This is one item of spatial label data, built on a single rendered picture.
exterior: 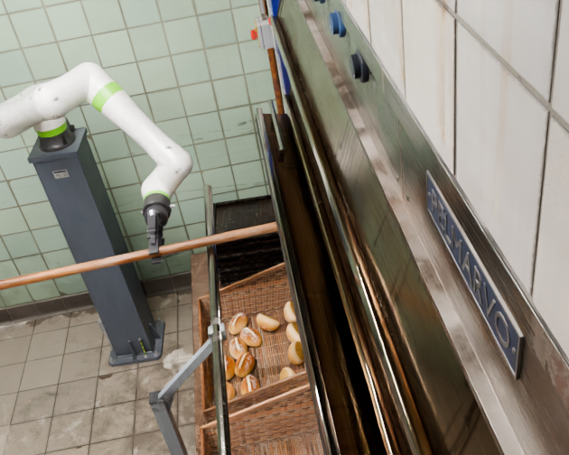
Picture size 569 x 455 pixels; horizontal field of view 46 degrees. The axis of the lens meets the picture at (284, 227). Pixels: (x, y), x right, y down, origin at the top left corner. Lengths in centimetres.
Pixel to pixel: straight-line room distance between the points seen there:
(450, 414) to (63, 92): 184
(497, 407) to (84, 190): 242
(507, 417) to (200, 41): 263
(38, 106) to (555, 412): 205
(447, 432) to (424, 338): 13
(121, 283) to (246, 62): 116
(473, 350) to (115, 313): 274
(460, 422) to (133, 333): 274
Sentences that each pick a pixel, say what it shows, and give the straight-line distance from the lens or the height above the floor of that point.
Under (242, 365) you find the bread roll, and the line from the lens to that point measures 245.
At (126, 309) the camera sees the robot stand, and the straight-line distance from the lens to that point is 331.
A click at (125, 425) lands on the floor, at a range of 327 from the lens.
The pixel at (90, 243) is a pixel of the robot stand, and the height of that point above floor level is 74.
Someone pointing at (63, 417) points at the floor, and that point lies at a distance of 343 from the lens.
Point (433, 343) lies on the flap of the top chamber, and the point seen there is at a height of 180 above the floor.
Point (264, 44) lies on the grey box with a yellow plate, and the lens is 275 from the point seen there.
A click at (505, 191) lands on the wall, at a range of 48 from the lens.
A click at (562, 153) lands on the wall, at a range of 39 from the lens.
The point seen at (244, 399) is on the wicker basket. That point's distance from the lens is 220.
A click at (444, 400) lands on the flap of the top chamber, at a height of 178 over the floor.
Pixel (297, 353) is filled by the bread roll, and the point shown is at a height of 65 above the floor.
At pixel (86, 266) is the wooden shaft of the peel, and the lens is 214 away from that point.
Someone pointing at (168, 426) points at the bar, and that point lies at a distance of 209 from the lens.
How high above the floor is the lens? 243
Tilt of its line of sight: 37 degrees down
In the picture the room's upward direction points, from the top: 10 degrees counter-clockwise
